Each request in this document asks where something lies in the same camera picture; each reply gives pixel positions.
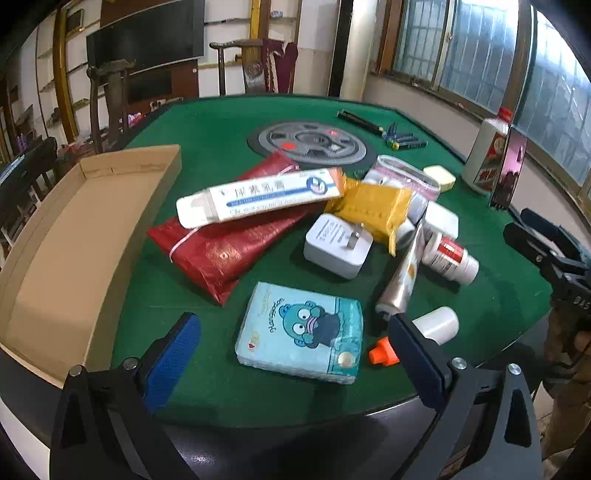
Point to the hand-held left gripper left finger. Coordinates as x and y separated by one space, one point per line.
178 355

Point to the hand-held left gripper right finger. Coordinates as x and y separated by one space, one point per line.
415 364

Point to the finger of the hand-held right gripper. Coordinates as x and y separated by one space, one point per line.
545 226
526 244

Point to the white pill bottle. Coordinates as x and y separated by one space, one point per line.
455 258

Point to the blue cartoon tissue pack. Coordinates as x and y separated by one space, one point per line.
277 332

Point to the red foil packet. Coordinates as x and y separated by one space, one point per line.
231 249

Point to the clear zip pouch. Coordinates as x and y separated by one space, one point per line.
401 175

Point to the brown cardboard box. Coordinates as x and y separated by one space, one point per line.
60 258

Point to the gold foil packet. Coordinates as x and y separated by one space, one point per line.
369 207

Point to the long white ointment box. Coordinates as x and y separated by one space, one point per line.
258 194

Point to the person's right forearm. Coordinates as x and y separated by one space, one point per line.
565 406

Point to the white bottle orange cap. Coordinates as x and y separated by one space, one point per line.
438 323

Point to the silver hand cream tube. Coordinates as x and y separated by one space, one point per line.
401 281

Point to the small white square box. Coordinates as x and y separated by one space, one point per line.
443 219

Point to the white liquor bottle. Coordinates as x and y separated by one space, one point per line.
480 157

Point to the white charger plug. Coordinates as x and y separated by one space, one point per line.
328 249

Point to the barred window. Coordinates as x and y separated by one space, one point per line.
480 46

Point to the group of black markers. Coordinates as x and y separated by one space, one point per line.
360 121

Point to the round grey table control panel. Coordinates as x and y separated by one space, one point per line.
277 138

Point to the dark wooden armchair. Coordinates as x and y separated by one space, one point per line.
113 101

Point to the wooden television cabinet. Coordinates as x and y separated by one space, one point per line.
161 85

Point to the black vertical pipe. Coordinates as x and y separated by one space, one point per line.
340 46

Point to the wooden chair with carved back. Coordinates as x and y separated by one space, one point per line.
226 64

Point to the maroon fringed cloth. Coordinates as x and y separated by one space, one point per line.
281 64

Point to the black television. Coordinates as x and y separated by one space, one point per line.
147 37

